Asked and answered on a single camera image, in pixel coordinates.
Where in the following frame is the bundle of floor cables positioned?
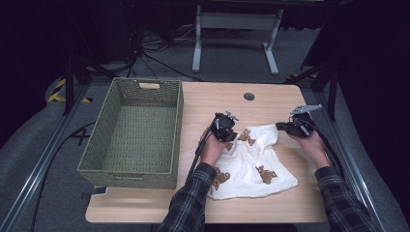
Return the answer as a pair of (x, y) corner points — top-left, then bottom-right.
(126, 24), (205, 83)

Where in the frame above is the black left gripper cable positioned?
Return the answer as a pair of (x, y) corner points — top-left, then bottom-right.
(186, 117), (220, 182)

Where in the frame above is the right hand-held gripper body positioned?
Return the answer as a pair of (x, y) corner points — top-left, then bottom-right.
(289, 103), (324, 139)

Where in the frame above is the aluminium floor rail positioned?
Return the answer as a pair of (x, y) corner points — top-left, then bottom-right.
(0, 84), (90, 232)
(313, 91), (389, 232)

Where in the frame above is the white metal desk frame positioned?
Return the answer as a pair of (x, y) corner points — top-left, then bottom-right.
(191, 4), (284, 76)

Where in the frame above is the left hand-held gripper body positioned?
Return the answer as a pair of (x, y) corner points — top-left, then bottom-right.
(212, 110), (241, 142)

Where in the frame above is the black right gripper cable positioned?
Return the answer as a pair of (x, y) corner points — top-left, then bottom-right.
(303, 116), (345, 180)

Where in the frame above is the green woven basket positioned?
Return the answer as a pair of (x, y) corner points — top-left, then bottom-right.
(76, 76), (185, 190)

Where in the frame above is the long black floor cable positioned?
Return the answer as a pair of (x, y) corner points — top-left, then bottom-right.
(29, 121), (97, 232)

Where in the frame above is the person's left hand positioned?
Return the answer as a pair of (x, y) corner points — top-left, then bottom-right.
(198, 127), (231, 167)

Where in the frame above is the person's right hand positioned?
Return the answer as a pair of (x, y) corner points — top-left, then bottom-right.
(287, 130), (332, 170)

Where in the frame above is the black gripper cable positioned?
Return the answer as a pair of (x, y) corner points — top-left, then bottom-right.
(186, 117), (220, 182)
(303, 116), (345, 180)

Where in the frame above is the black tripod stand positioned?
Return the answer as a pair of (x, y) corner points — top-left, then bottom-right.
(62, 53), (118, 117)
(283, 61), (340, 123)

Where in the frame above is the white cloth with brown print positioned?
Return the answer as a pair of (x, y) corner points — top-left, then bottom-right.
(207, 124), (299, 201)

